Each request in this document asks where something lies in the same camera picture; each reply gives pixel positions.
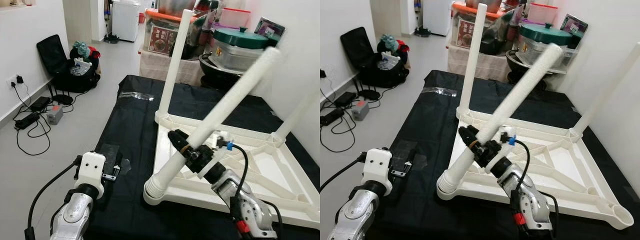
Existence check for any black bag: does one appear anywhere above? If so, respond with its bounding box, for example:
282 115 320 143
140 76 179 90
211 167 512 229
182 10 216 60
480 5 523 56

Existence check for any red printed carton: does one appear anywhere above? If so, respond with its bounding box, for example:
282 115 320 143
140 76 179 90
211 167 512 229
149 26 180 55
456 20 476 48

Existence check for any pink box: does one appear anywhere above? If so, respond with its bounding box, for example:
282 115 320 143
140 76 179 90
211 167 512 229
219 7 252 29
527 2 559 25

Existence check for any black tablecloth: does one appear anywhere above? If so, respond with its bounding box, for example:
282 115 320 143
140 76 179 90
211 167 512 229
370 70 640 240
87 75 321 240

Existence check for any black charger cable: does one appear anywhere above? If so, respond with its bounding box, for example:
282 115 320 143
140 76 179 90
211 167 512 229
12 82 76 156
320 80 386 153

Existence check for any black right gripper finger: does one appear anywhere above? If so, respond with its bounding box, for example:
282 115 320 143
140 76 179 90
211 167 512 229
458 125 482 150
167 129 193 155

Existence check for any black power adapter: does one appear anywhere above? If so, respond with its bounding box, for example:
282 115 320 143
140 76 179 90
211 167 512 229
30 96 52 112
334 91 357 107

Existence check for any black wok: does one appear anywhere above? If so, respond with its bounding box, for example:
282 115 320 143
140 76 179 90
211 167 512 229
199 54 261 91
506 49 548 86

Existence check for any black power strip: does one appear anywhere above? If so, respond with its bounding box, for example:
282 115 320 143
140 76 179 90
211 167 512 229
320 109 346 127
15 112 41 130

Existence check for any black wifi router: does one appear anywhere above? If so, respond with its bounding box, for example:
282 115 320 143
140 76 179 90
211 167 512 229
52 82 75 106
360 77 382 101

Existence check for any black folding chair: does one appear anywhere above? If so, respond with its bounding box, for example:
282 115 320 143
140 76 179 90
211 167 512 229
340 26 410 89
36 34 101 94

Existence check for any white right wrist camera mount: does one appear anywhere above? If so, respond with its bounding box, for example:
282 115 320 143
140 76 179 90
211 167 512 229
197 130 236 180
485 127 518 173

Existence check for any white plastic table top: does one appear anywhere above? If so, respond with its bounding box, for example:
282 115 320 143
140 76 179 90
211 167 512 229
143 110 321 230
436 106 635 231

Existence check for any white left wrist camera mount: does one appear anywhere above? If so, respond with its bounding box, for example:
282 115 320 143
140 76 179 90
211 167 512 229
77 151 107 200
362 148 393 197

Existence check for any white fridge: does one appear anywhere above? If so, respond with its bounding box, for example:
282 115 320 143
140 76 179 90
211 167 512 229
111 0 141 42
422 0 453 37

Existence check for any green stuffed toy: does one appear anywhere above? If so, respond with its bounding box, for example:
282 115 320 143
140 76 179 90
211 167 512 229
381 34 398 53
74 41 91 61

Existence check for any white plastic bag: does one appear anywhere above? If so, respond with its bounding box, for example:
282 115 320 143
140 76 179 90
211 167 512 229
70 59 92 77
378 52 401 71

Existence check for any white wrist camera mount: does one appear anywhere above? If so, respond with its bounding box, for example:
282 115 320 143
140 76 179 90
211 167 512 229
485 127 518 173
77 151 107 200
362 148 393 197
197 130 236 180

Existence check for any beige cloth covered bench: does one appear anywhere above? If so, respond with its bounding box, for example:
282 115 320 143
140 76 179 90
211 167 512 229
446 44 511 83
139 50 206 87

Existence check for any clear plastic storage box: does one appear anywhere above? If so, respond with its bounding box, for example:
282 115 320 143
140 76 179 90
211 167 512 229
517 37 578 71
210 42 273 71

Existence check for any green pot with lid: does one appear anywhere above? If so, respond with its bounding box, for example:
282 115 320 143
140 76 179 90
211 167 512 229
519 22 575 47
212 26 271 50

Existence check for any orange lidded storage box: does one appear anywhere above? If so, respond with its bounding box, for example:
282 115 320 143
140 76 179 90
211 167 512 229
144 7 201 56
451 1 506 50

